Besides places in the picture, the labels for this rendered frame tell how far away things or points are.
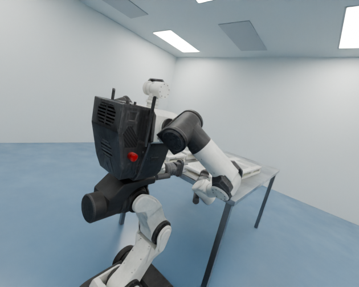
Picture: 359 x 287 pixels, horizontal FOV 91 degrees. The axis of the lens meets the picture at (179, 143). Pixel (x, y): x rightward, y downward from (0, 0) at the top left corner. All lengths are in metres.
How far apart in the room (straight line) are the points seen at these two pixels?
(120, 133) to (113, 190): 0.26
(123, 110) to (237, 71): 4.65
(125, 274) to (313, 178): 3.99
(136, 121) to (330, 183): 4.25
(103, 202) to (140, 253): 0.53
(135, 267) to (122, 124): 0.85
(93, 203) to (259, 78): 4.55
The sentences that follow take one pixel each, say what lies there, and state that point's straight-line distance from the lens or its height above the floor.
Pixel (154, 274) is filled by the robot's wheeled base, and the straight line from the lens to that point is 1.51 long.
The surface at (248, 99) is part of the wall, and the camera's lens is 4.82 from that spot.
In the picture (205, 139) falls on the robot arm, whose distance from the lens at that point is 0.62.
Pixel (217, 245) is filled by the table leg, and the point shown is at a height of 0.50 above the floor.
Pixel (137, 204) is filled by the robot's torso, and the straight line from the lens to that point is 0.84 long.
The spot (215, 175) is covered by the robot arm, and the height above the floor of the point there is 1.10.
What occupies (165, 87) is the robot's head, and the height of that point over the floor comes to 1.38.
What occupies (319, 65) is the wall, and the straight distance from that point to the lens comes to 4.74.
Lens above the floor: 1.31
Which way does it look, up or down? 11 degrees down
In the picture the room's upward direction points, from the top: 13 degrees clockwise
